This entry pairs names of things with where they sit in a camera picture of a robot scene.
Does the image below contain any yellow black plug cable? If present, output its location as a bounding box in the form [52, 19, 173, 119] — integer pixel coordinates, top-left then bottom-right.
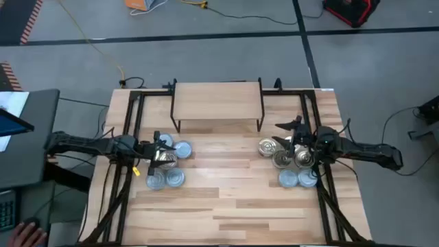
[180, 0, 209, 9]

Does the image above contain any white floor cable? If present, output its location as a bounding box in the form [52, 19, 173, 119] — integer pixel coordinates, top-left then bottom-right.
[129, 0, 169, 16]

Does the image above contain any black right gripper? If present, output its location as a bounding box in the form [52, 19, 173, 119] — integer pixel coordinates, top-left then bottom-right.
[271, 115, 318, 158]

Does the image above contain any white paper sheet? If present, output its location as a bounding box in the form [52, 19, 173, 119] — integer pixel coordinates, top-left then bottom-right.
[0, 91, 30, 152]

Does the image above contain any black power plug cable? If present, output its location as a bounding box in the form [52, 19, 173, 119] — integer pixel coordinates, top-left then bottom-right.
[118, 76, 145, 90]

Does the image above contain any grey lower desk surface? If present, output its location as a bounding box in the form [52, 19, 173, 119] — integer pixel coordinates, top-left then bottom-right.
[0, 180, 58, 247]

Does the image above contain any looped black floor cable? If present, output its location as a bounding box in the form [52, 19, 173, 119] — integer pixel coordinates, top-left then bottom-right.
[380, 106, 439, 178]

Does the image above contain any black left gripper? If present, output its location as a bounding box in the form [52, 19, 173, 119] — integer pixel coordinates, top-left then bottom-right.
[136, 130, 177, 176]

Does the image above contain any black orange striped floor mat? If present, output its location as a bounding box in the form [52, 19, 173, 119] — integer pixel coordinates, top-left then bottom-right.
[0, 0, 45, 46]
[0, 60, 23, 92]

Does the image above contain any black desk support bar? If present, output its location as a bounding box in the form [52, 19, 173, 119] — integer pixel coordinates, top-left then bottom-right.
[43, 160, 93, 193]

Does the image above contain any thin black floor cable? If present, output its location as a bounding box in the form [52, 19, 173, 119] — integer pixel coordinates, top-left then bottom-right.
[205, 5, 325, 27]

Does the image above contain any black metal table frame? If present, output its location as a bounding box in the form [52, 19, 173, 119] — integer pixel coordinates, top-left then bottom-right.
[77, 87, 371, 247]

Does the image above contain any person's hand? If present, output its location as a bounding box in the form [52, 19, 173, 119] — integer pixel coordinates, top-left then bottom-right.
[6, 222, 48, 247]

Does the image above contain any wooden shelf with black legs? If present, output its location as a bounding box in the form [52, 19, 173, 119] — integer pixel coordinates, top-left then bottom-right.
[169, 77, 265, 134]

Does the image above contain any tablet with blue screen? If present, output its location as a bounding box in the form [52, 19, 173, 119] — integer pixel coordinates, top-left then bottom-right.
[0, 108, 35, 138]

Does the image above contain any orange box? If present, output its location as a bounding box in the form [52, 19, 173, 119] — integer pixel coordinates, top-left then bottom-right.
[123, 0, 155, 12]

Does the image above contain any long yellow extension cable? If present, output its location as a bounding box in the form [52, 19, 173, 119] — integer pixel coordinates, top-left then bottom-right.
[56, 0, 126, 80]

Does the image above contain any black computer keyboard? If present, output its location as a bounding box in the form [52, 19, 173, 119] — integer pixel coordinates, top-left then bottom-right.
[0, 190, 18, 231]

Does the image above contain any black floor equipment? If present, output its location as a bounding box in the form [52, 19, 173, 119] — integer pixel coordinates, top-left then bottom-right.
[407, 95, 439, 141]

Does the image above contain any red and black case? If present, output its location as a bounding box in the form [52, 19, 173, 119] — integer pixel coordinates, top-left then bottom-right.
[322, 0, 381, 28]

